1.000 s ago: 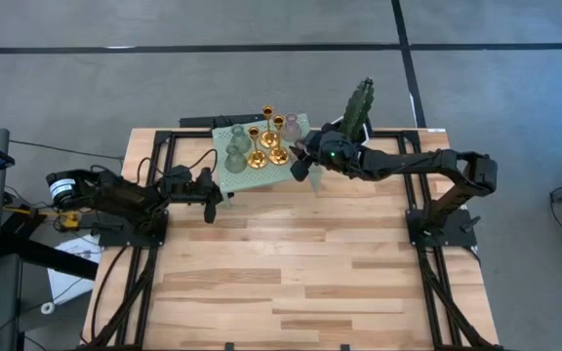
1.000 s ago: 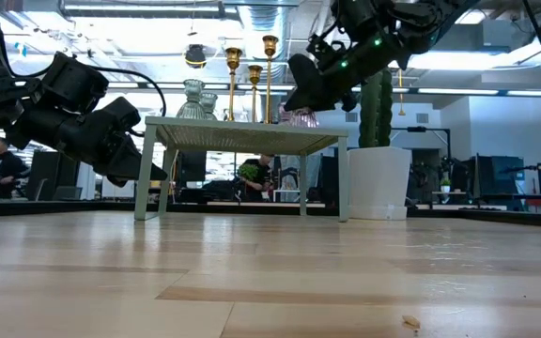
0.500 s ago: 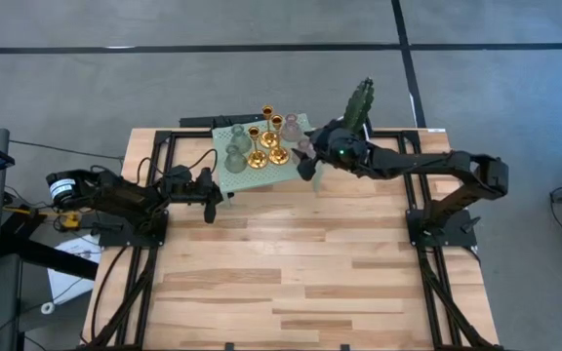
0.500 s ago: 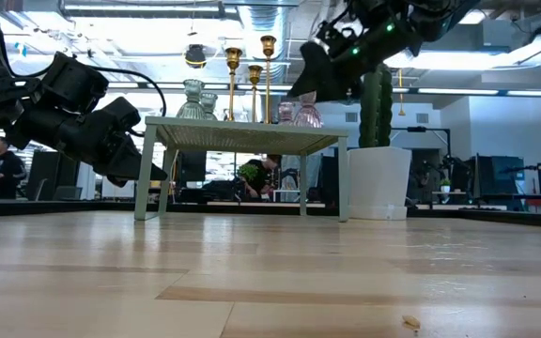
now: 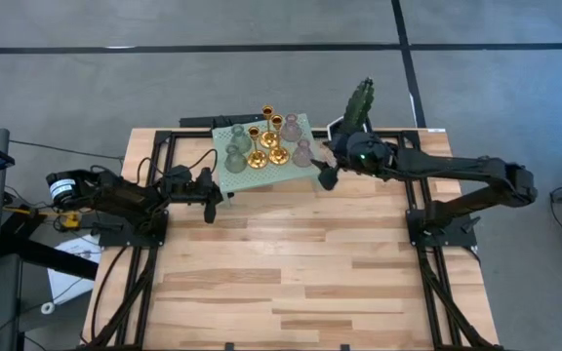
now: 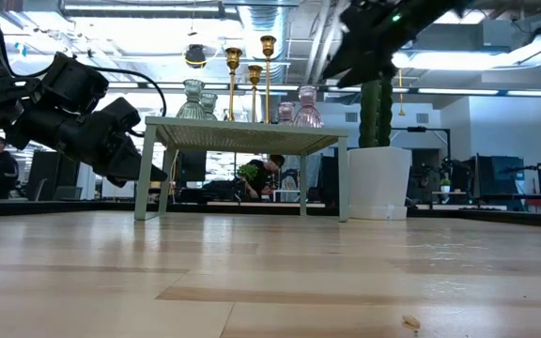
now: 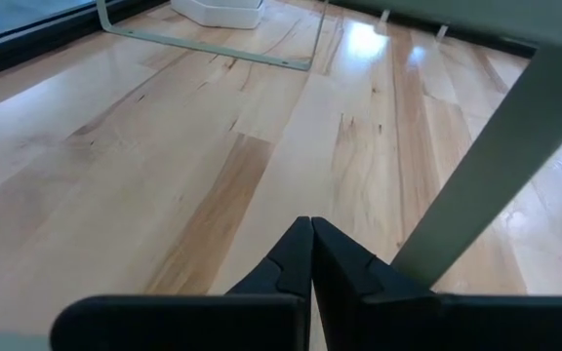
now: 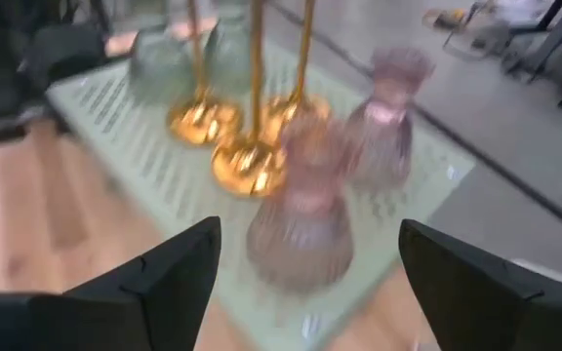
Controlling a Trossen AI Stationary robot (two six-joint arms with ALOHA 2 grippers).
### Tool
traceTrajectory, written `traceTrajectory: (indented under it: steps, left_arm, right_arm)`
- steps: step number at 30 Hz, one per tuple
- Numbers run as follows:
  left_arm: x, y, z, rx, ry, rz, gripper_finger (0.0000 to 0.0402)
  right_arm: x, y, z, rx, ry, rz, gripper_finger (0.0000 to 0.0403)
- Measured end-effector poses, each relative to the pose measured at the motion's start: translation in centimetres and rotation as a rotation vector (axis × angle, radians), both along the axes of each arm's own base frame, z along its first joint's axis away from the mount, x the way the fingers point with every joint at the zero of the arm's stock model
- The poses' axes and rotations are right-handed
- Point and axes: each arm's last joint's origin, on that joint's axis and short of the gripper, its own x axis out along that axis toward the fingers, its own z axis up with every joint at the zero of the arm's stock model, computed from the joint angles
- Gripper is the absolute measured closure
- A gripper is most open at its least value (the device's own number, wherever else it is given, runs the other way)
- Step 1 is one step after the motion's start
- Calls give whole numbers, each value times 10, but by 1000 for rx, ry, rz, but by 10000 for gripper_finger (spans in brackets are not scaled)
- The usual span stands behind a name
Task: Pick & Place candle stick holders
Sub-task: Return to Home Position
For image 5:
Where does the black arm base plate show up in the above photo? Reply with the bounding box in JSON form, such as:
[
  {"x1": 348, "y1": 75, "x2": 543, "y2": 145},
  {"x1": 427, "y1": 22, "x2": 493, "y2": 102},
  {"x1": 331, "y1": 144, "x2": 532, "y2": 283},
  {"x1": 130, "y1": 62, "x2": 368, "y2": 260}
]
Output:
[
  {"x1": 405, "y1": 208, "x2": 478, "y2": 249},
  {"x1": 98, "y1": 208, "x2": 170, "y2": 248}
]

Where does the black aluminium table frame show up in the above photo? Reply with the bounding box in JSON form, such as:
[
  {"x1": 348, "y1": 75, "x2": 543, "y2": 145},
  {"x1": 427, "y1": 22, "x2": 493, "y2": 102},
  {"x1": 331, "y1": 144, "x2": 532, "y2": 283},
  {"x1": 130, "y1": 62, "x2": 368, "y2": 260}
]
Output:
[{"x1": 79, "y1": 114, "x2": 504, "y2": 351}]

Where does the green cactus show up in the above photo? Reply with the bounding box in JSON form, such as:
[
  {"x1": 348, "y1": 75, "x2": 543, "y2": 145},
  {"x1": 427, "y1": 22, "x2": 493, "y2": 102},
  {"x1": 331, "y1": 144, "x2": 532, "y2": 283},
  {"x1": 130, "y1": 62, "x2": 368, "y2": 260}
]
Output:
[{"x1": 341, "y1": 76, "x2": 376, "y2": 137}]

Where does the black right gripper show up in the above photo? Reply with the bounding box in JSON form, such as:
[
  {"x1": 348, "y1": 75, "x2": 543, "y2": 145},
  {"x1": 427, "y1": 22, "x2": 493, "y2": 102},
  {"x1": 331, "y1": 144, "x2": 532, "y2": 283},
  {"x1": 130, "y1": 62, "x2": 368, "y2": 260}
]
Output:
[{"x1": 309, "y1": 130, "x2": 393, "y2": 192}]

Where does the yellow clamp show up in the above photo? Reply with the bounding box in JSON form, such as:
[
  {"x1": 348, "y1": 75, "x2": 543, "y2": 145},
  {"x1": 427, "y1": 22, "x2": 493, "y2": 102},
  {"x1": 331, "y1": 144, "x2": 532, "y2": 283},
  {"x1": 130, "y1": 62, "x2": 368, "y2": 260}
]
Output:
[{"x1": 59, "y1": 188, "x2": 83, "y2": 231}]

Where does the pink ribbed glass candle holder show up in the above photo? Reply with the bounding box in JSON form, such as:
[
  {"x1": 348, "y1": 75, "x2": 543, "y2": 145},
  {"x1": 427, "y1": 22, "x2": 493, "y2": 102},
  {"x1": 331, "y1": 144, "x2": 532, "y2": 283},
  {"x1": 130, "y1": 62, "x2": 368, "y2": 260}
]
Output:
[
  {"x1": 292, "y1": 138, "x2": 314, "y2": 169},
  {"x1": 280, "y1": 113, "x2": 303, "y2": 143}
]

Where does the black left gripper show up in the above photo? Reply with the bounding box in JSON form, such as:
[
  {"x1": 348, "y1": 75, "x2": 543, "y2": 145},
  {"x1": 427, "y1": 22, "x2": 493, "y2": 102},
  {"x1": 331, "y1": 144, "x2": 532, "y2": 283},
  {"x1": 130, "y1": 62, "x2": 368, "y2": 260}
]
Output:
[{"x1": 163, "y1": 164, "x2": 236, "y2": 225}]

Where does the green ribbed glass candle holder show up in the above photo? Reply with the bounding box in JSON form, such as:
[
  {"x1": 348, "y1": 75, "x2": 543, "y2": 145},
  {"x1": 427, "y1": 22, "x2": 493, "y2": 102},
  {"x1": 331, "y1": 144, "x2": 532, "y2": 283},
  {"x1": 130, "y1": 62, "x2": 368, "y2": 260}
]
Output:
[
  {"x1": 223, "y1": 144, "x2": 248, "y2": 175},
  {"x1": 229, "y1": 124, "x2": 253, "y2": 154}
]

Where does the green perforated metal table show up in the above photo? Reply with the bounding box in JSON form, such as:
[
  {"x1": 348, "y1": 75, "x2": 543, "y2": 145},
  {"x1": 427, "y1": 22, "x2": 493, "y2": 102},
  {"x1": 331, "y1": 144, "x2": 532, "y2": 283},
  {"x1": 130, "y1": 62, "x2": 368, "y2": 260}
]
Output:
[{"x1": 211, "y1": 113, "x2": 325, "y2": 210}]

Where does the white paper sheet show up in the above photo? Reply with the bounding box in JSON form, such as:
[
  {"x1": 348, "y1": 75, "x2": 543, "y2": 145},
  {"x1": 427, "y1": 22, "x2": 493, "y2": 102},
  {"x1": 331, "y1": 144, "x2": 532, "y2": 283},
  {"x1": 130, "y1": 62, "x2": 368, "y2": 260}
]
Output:
[{"x1": 46, "y1": 233, "x2": 104, "y2": 306}]

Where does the black stand beam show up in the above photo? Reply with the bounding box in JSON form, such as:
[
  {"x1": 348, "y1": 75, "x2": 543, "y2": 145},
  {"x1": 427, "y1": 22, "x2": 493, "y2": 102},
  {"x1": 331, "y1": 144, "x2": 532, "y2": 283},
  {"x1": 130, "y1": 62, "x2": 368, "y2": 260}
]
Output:
[{"x1": 0, "y1": 209, "x2": 100, "y2": 282}]

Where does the tall gold candlestick holder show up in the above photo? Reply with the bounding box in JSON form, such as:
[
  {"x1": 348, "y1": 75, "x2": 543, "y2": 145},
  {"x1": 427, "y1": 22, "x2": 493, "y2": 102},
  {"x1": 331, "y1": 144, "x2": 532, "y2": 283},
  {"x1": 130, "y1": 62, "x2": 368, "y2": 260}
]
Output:
[{"x1": 267, "y1": 114, "x2": 291, "y2": 167}]

